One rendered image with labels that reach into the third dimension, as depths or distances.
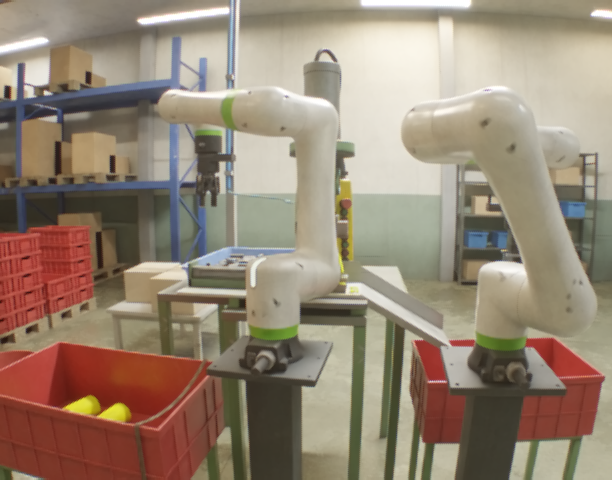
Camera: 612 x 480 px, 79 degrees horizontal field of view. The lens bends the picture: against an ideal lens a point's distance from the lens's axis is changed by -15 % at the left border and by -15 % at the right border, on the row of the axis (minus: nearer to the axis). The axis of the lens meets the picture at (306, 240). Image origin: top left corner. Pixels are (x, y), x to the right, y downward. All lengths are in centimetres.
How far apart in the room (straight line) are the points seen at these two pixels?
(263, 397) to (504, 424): 58
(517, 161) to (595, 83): 714
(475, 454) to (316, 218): 71
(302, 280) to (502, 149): 57
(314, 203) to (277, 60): 603
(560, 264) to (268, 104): 69
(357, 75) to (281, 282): 600
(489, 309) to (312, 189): 52
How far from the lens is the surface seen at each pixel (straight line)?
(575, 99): 759
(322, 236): 111
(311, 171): 111
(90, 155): 671
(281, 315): 101
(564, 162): 114
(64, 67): 728
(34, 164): 740
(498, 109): 69
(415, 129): 81
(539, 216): 77
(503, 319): 99
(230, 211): 293
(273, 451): 117
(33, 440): 122
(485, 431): 111
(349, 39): 703
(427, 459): 154
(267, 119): 99
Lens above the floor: 132
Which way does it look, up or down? 6 degrees down
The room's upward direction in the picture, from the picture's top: straight up
